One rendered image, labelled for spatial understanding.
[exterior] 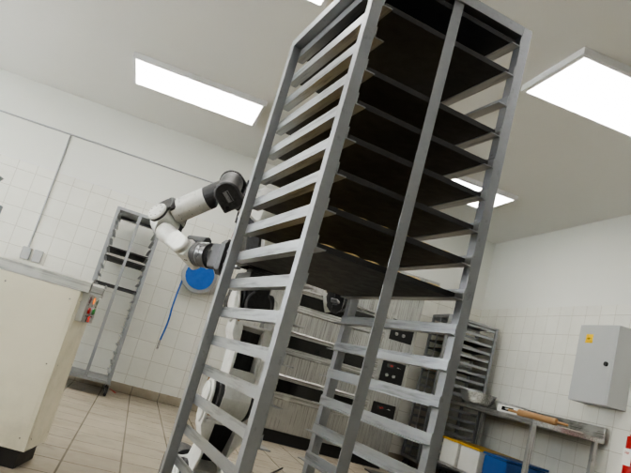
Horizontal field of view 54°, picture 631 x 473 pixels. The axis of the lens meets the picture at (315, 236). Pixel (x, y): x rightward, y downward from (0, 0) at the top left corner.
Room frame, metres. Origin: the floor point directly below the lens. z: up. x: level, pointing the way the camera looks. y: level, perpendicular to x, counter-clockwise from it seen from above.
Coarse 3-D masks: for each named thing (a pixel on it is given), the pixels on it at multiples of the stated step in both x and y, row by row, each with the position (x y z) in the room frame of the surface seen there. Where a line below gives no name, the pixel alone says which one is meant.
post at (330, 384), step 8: (352, 304) 2.10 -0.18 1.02; (352, 312) 2.11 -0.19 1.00; (344, 328) 2.10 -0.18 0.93; (344, 336) 2.10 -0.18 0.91; (336, 352) 2.11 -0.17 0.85; (336, 360) 2.10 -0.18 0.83; (336, 368) 2.11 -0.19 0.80; (328, 384) 2.11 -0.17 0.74; (336, 384) 2.11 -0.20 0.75; (328, 392) 2.10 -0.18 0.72; (320, 408) 2.11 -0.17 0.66; (328, 408) 2.11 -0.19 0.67; (320, 416) 2.10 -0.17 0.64; (328, 416) 2.11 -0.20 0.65; (312, 440) 2.11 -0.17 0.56; (320, 440) 2.11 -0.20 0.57; (312, 448) 2.10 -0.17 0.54; (304, 464) 2.12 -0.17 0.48; (304, 472) 2.11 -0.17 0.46; (312, 472) 2.11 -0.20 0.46
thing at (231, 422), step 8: (200, 400) 1.88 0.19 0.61; (208, 408) 1.78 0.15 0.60; (216, 408) 1.72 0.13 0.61; (216, 416) 1.70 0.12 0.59; (224, 416) 1.64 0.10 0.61; (232, 416) 1.59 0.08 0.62; (224, 424) 1.62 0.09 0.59; (232, 424) 1.57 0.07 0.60; (240, 424) 1.52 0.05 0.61; (240, 432) 1.50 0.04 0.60; (264, 448) 1.40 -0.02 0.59
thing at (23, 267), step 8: (0, 256) 2.98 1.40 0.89; (0, 264) 2.98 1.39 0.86; (8, 264) 2.98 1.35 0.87; (16, 264) 2.98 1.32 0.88; (24, 264) 2.99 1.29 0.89; (32, 264) 2.99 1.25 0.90; (24, 272) 2.99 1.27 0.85; (32, 272) 2.99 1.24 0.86; (40, 272) 2.99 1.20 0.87; (48, 272) 2.99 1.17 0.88; (56, 272) 3.00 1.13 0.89; (48, 280) 2.99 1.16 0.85; (56, 280) 3.00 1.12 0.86; (64, 280) 3.00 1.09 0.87; (72, 280) 3.00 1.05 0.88; (80, 280) 3.01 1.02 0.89; (88, 280) 3.01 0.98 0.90; (80, 288) 3.01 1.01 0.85; (88, 288) 3.01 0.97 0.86
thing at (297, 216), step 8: (328, 200) 1.38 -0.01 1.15; (296, 208) 1.56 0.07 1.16; (304, 208) 1.51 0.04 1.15; (280, 216) 1.67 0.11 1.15; (288, 216) 1.60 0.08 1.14; (296, 216) 1.55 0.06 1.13; (304, 216) 1.49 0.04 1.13; (248, 224) 1.94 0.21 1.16; (256, 224) 1.85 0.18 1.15; (264, 224) 1.78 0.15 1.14; (272, 224) 1.71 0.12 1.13; (280, 224) 1.67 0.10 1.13; (288, 224) 1.64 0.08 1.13; (296, 224) 1.61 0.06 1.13; (248, 232) 1.92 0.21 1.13; (256, 232) 1.87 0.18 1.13; (264, 232) 1.84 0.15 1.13
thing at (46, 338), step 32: (0, 288) 2.97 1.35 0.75; (32, 288) 2.98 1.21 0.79; (64, 288) 2.99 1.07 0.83; (0, 320) 2.97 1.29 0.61; (32, 320) 2.98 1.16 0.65; (64, 320) 2.99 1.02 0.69; (0, 352) 2.98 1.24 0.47; (32, 352) 2.99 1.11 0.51; (64, 352) 3.08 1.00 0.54; (0, 384) 2.98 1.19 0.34; (32, 384) 2.99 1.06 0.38; (64, 384) 3.29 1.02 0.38; (0, 416) 2.98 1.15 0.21; (32, 416) 3.00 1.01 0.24; (0, 448) 3.02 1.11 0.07; (32, 448) 3.23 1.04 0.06
